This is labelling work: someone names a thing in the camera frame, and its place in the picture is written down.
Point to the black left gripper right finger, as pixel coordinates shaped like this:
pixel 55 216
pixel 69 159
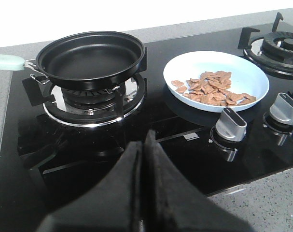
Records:
pixel 174 204

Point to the right silver stove knob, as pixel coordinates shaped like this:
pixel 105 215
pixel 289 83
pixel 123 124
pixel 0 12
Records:
pixel 282 109

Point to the right black pan support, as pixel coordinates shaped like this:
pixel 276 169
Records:
pixel 252 50

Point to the right gas burner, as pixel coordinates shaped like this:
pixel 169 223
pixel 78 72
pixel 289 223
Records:
pixel 279 45

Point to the silver stove knob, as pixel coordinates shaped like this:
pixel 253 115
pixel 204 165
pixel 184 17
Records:
pixel 282 109
pixel 231 126

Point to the left gas burner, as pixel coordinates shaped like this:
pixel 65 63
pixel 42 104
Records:
pixel 83 102

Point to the left silver stove knob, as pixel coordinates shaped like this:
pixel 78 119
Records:
pixel 231 126

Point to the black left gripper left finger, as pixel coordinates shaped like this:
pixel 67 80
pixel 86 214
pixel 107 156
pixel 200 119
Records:
pixel 112 205

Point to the black frying pan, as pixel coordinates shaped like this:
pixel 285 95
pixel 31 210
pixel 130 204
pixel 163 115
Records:
pixel 86 61

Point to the left black pan support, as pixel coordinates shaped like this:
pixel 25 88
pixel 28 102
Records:
pixel 129 96

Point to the black pan support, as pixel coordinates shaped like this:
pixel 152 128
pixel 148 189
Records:
pixel 129 96
pixel 252 50

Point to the brown meat pieces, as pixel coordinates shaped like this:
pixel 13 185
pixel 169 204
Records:
pixel 212 88

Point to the gas burner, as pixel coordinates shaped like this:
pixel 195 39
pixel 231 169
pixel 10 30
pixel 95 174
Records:
pixel 83 102
pixel 279 45

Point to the light blue plate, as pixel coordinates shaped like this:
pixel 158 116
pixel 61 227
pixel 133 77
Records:
pixel 246 77

